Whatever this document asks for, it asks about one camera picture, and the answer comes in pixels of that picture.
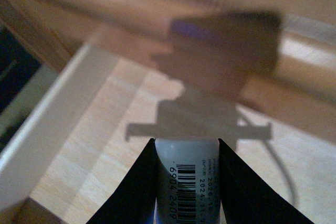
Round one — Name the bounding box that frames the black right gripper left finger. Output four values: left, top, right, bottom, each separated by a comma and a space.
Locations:
87, 138, 158, 223

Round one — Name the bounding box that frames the wooden drawer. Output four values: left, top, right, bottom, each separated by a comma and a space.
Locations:
1, 0, 335, 223

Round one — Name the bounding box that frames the white medicine bottle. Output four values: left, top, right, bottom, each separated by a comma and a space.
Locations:
155, 138, 221, 223

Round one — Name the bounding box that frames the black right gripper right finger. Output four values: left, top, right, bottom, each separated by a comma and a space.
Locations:
218, 139, 312, 223

